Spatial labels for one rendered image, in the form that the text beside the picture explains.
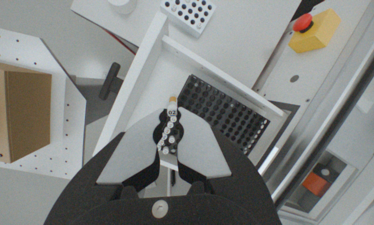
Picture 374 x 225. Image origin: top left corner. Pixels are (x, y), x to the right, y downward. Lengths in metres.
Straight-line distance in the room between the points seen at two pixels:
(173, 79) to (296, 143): 0.30
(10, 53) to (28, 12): 1.13
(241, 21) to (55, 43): 1.40
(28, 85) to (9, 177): 1.83
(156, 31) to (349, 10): 0.43
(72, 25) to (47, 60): 0.97
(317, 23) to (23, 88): 0.70
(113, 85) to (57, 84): 0.27
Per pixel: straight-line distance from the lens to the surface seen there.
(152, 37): 0.23
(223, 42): 0.44
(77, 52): 1.41
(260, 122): 0.33
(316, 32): 0.41
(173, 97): 0.16
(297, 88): 0.39
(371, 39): 0.39
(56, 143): 0.57
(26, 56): 0.57
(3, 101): 0.46
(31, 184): 2.16
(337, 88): 0.34
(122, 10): 0.43
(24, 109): 0.49
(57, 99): 0.52
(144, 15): 0.44
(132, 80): 0.23
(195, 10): 0.40
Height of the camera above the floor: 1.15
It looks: 75 degrees down
